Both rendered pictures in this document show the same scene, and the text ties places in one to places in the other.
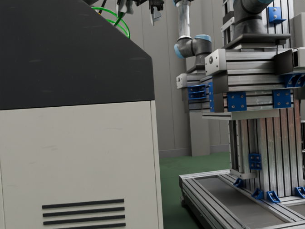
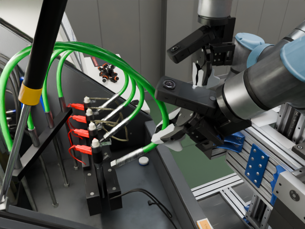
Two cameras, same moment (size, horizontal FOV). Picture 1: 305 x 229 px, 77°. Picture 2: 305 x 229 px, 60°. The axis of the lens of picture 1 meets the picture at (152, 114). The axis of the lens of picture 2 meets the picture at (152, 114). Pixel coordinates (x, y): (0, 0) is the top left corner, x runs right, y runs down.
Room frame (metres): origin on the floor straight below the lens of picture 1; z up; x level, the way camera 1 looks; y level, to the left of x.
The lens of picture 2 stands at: (0.49, 0.26, 1.59)
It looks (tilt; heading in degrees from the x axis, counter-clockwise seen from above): 33 degrees down; 345
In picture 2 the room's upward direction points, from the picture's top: straight up
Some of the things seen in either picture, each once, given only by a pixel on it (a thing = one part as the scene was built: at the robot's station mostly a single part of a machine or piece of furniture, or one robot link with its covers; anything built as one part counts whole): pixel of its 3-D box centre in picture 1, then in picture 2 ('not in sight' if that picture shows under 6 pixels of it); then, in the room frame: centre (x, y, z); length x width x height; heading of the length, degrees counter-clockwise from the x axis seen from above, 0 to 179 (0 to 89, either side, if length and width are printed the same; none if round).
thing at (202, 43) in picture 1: (202, 45); (246, 51); (1.40, -0.39, 1.20); 0.13 x 0.12 x 0.14; 59
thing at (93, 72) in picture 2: not in sight; (110, 81); (1.76, 0.13, 0.96); 0.70 x 0.22 x 0.03; 2
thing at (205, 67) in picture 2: (151, 6); (204, 68); (1.05, -0.03, 1.32); 0.05 x 0.02 x 0.09; 2
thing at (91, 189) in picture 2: not in sight; (98, 171); (1.18, 0.26, 0.91); 0.34 x 0.10 x 0.15; 2
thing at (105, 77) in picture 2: not in sight; (109, 71); (1.80, 0.14, 1.01); 0.23 x 0.11 x 0.06; 2
